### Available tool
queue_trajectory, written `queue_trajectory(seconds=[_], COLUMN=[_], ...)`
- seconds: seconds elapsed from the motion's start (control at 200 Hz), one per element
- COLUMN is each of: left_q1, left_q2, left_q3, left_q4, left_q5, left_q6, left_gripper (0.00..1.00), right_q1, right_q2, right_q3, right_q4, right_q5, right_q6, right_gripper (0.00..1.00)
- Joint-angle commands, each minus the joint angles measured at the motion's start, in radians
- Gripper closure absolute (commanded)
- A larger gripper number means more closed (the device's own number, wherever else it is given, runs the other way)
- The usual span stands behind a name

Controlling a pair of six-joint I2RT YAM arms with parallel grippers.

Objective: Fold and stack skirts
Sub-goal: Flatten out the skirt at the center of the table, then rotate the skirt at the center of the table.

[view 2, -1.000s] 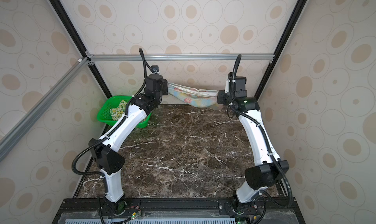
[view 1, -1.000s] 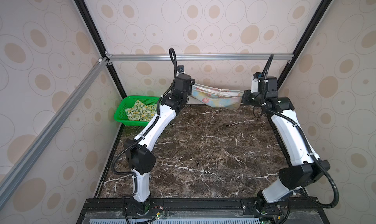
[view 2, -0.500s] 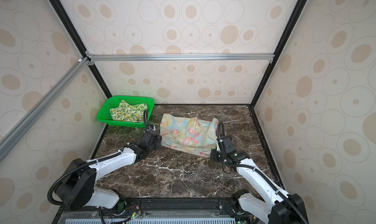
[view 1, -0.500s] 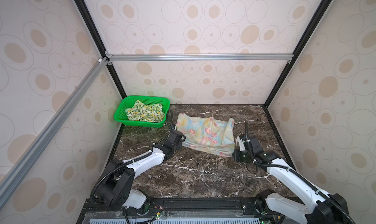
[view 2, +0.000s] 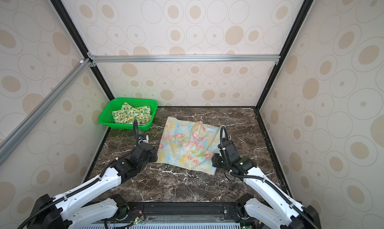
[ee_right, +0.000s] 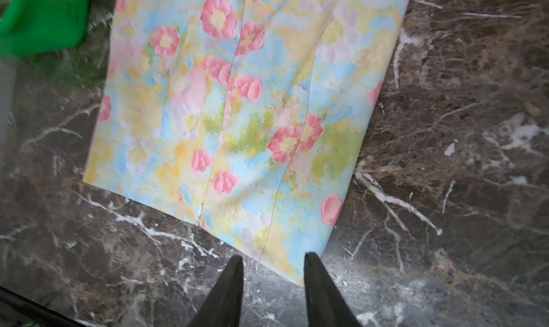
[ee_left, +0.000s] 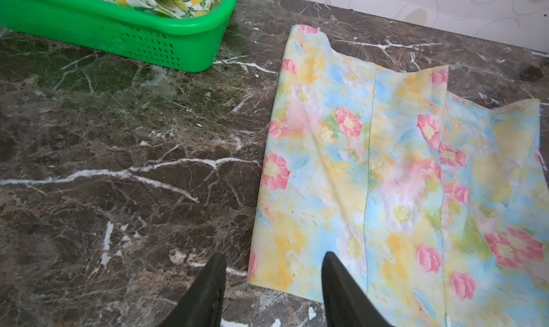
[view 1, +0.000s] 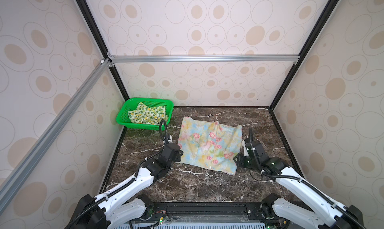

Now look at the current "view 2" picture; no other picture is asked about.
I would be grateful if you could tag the black corner post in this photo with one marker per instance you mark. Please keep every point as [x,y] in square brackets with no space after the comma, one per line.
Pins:
[299,20]
[77,38]

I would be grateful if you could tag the green plastic basket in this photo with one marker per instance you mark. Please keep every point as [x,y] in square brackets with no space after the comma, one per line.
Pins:
[106,117]

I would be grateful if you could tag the pastel floral skirt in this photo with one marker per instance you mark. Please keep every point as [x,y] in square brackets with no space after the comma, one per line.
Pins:
[189,145]

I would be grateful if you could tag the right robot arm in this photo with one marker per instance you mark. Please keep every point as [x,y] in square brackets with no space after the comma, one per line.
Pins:
[281,211]

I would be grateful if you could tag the diagonal aluminium left rail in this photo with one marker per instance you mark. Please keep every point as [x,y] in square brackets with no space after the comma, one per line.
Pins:
[25,127]

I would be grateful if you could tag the black left corner post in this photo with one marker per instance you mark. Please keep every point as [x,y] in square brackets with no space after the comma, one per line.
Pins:
[77,38]

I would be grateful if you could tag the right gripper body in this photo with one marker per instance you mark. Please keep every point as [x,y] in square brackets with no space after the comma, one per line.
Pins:
[217,161]

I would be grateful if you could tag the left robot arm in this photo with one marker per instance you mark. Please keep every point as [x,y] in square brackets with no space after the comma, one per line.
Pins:
[84,193]

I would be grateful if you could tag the horizontal aluminium back rail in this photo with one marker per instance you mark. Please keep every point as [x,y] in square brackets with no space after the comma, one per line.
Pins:
[185,58]

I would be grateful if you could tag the black right corner post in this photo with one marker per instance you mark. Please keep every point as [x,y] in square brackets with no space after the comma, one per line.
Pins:
[299,20]

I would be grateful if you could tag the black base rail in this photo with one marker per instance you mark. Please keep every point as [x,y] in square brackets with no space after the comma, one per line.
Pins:
[119,210]

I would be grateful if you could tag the lemon print folded skirt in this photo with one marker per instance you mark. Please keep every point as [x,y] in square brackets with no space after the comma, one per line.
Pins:
[128,114]

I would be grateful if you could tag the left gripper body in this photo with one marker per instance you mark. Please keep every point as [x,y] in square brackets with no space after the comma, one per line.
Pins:
[153,157]

